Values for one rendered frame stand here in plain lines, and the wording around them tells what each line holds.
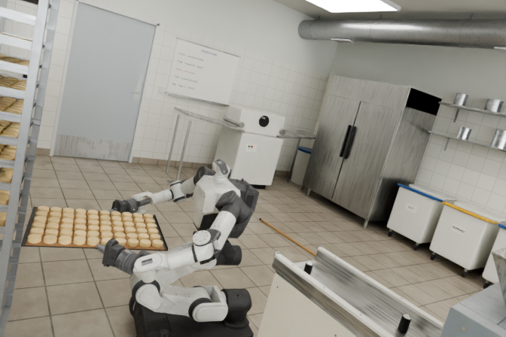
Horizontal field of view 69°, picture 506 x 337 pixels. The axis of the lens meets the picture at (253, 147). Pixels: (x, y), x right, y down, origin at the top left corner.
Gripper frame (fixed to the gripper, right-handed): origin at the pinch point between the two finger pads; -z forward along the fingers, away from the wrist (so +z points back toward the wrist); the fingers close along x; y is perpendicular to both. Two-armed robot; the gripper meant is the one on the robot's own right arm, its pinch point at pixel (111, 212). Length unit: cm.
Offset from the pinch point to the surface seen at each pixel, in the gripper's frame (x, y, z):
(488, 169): 57, 255, 397
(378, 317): 13, 140, -16
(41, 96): 55, -30, -29
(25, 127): 50, 3, -61
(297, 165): -36, -11, 515
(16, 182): 28, 3, -61
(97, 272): -71, -36, 45
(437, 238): -40, 217, 343
